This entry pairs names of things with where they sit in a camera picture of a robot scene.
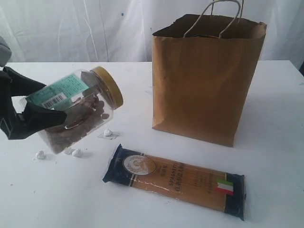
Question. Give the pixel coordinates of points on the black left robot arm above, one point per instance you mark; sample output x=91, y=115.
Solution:
x=3, y=52

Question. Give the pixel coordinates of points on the spaghetti packet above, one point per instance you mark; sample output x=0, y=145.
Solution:
x=217, y=190

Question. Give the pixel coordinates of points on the white putty lump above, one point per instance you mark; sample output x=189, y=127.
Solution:
x=77, y=153
x=68, y=151
x=40, y=155
x=108, y=134

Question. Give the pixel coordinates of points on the white backdrop curtain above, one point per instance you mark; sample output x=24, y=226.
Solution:
x=121, y=30

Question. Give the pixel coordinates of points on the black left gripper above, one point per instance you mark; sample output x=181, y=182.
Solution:
x=36, y=118

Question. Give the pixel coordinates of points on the large brown paper bag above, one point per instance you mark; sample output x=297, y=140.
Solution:
x=202, y=68

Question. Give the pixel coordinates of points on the square jar with gold lid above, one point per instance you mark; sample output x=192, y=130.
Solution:
x=88, y=98

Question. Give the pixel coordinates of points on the white putty lump on tape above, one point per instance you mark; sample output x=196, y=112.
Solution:
x=108, y=134

